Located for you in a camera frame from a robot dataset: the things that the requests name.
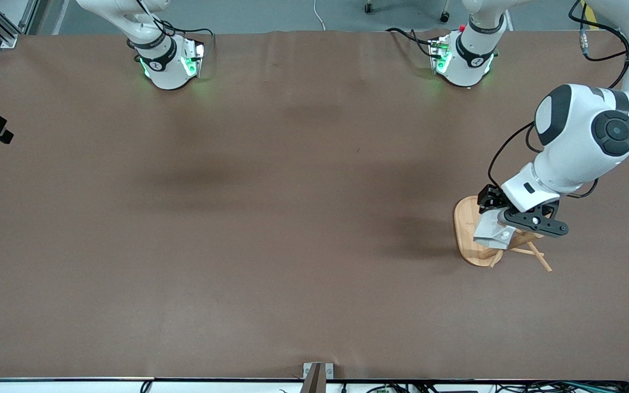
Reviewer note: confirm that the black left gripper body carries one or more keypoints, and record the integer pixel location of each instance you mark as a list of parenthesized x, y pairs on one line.
[(491, 197)]

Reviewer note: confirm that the white faceted cup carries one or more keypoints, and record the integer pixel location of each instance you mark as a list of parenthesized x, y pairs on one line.
[(492, 232)]

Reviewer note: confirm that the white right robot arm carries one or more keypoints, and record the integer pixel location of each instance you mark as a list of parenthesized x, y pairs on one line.
[(164, 65)]

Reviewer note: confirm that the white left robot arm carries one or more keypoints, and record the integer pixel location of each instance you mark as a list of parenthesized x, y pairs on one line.
[(587, 142)]

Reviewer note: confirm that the wooden cup rack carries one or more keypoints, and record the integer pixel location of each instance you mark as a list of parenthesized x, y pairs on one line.
[(464, 234)]

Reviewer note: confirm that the black caster wheel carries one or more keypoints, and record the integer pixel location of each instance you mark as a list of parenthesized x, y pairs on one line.
[(445, 17), (369, 7)]

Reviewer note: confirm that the brown table cover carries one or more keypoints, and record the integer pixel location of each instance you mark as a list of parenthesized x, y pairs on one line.
[(314, 273)]

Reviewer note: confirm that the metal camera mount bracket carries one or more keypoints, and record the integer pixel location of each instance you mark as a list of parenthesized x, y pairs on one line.
[(314, 376)]

